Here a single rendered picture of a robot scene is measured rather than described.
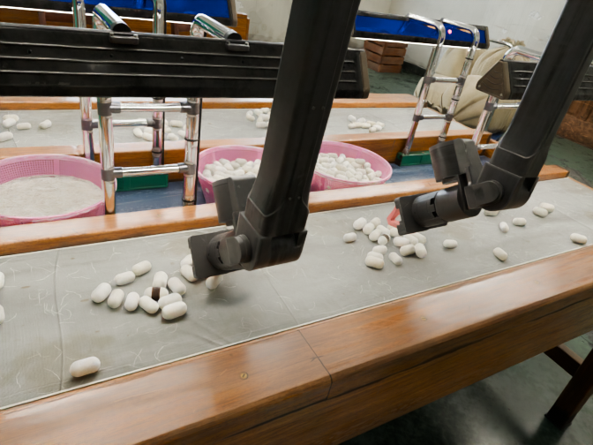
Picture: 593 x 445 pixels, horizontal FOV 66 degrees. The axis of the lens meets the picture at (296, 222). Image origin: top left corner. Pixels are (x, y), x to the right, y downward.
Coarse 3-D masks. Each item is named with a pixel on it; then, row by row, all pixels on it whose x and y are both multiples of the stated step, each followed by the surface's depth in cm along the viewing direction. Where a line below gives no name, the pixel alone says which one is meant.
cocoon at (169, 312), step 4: (172, 304) 67; (176, 304) 67; (180, 304) 67; (184, 304) 68; (164, 308) 66; (168, 308) 66; (172, 308) 67; (176, 308) 67; (180, 308) 67; (184, 308) 68; (164, 312) 66; (168, 312) 66; (172, 312) 66; (176, 312) 67; (180, 312) 67; (184, 312) 68; (164, 316) 66; (168, 316) 66; (172, 316) 66; (176, 316) 67
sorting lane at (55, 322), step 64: (576, 192) 140; (64, 256) 76; (128, 256) 78; (320, 256) 88; (384, 256) 92; (448, 256) 96; (512, 256) 100; (64, 320) 64; (128, 320) 66; (192, 320) 68; (256, 320) 70; (320, 320) 72; (0, 384) 54; (64, 384) 55
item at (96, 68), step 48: (0, 48) 50; (48, 48) 52; (96, 48) 55; (144, 48) 57; (192, 48) 60; (0, 96) 50; (48, 96) 53; (96, 96) 55; (144, 96) 58; (192, 96) 61; (240, 96) 64; (336, 96) 72
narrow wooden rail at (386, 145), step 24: (96, 144) 108; (120, 144) 110; (144, 144) 112; (168, 144) 115; (216, 144) 120; (240, 144) 123; (360, 144) 142; (384, 144) 148; (432, 144) 159; (24, 168) 98; (72, 168) 103
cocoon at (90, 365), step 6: (78, 360) 57; (84, 360) 56; (90, 360) 57; (96, 360) 57; (72, 366) 56; (78, 366) 56; (84, 366) 56; (90, 366) 56; (96, 366) 57; (72, 372) 56; (78, 372) 56; (84, 372) 56; (90, 372) 57
